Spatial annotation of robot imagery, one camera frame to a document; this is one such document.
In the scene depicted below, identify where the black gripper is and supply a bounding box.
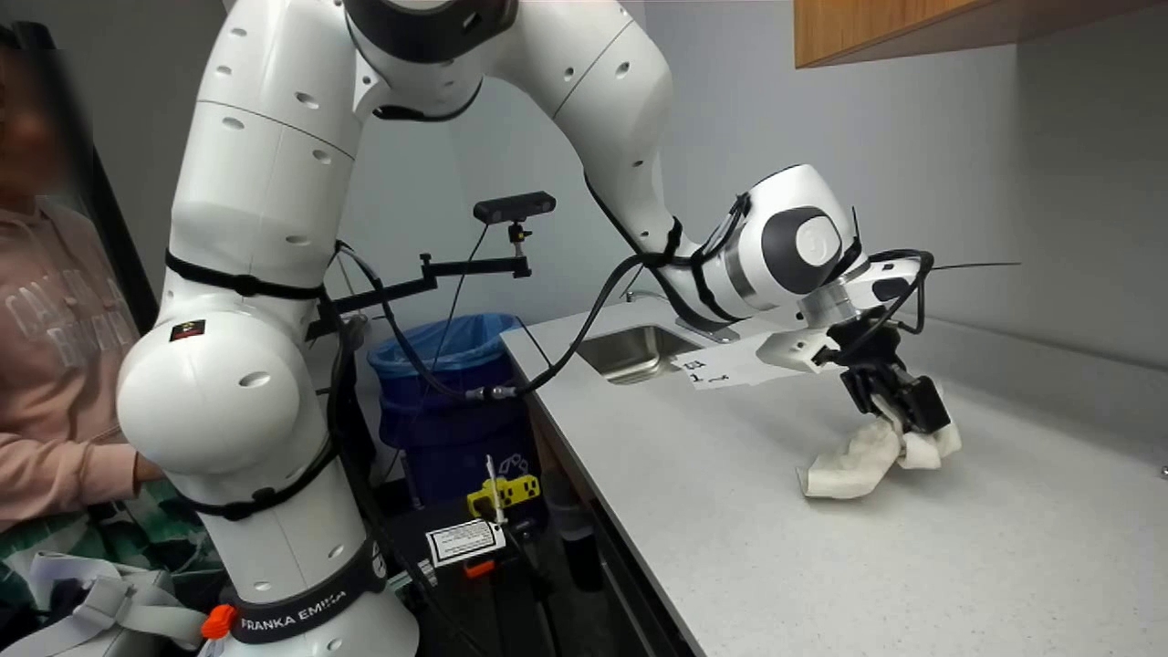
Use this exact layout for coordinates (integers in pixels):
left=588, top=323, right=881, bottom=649
left=815, top=312, right=957, bottom=441

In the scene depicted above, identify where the thin black zip tie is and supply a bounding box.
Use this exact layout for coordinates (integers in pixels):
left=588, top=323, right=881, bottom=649
left=932, top=256, right=1027, bottom=275

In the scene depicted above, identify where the wooden wall cabinet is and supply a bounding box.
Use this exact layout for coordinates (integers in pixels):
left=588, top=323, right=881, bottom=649
left=791, top=0, right=1168, bottom=72

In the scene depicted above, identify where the blue trash bin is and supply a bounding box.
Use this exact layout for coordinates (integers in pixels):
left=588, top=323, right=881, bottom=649
left=366, top=311, right=542, bottom=519

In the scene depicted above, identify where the steel sink basin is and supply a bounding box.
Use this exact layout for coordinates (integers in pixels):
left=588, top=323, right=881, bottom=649
left=571, top=316, right=711, bottom=383

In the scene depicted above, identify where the steel faucet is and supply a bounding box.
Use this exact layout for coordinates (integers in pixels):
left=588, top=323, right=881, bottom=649
left=622, top=266, right=662, bottom=308

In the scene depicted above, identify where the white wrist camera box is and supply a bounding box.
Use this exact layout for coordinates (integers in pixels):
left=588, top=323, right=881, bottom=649
left=847, top=249, right=938, bottom=311

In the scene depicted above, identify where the white label plate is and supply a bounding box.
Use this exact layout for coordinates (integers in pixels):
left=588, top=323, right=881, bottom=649
left=419, top=519, right=512, bottom=570

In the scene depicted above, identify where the beige cloth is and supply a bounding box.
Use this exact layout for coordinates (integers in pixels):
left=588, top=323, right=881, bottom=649
left=801, top=410, right=969, bottom=502

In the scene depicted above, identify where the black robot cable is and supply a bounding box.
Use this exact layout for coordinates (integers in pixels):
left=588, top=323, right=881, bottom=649
left=334, top=190, right=759, bottom=400

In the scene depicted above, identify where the yellow tag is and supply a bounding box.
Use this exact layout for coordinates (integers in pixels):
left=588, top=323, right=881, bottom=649
left=463, top=451, right=544, bottom=530

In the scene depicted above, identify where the person in pink hoodie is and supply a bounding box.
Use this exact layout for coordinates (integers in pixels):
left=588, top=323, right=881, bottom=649
left=0, top=22, right=172, bottom=540

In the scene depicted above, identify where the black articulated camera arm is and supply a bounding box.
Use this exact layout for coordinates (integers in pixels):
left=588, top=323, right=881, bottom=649
left=307, top=243, right=538, bottom=339

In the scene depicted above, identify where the large marker-printed paper sheet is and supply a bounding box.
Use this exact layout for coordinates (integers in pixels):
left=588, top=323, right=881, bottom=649
left=666, top=344, right=797, bottom=392

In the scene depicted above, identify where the black bar-shaped camera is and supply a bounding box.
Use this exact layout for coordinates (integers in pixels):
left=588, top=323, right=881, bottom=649
left=470, top=186, right=562, bottom=227

